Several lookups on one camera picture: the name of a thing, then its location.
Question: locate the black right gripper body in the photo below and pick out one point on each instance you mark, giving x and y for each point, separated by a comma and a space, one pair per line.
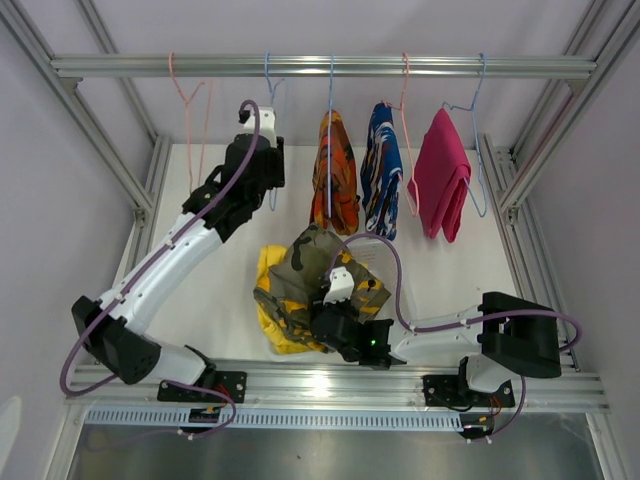
339, 308

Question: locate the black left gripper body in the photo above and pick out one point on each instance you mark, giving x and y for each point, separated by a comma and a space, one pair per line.
275, 177

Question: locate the grey yellow camouflage trousers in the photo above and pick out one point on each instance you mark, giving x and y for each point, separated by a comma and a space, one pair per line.
298, 278

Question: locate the light blue hanger camo trousers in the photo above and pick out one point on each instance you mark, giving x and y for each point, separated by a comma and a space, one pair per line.
272, 89

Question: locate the orange camouflage trousers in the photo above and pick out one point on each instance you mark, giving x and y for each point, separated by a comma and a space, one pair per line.
345, 199

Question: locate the blue white patterned trousers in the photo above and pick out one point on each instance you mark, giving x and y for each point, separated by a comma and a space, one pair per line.
381, 174

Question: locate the light blue hanger orange trousers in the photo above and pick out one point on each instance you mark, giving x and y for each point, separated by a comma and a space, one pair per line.
329, 138

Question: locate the pink wire hanger blue trousers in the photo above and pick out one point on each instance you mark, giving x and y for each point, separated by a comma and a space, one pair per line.
407, 145

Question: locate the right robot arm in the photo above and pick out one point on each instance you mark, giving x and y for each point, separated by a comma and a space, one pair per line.
502, 338

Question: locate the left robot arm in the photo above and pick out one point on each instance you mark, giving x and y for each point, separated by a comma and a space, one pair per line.
113, 327

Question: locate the light blue hanger magenta trousers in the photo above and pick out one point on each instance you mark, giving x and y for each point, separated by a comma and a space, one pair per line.
480, 207

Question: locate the white perforated plastic basket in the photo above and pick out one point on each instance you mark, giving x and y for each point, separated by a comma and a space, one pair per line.
380, 261

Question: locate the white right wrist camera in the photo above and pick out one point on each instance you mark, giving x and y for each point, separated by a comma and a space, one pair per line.
341, 285

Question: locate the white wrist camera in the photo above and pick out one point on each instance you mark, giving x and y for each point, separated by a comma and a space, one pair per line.
266, 117
341, 285

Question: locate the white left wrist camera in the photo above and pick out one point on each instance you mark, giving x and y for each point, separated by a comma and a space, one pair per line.
266, 117

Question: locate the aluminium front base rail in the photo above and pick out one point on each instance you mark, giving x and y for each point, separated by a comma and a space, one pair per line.
273, 385

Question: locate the aluminium hanging rail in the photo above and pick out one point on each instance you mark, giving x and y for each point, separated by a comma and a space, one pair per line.
257, 65

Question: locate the left aluminium frame posts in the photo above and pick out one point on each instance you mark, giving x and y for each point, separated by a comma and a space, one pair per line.
143, 197

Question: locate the aluminium frame posts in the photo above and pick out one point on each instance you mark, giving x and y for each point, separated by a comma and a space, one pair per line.
143, 197
566, 193

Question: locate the white slotted cable duct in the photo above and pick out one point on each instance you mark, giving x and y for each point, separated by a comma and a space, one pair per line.
279, 418

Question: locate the right aluminium frame posts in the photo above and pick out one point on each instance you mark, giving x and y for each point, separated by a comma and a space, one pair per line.
566, 193

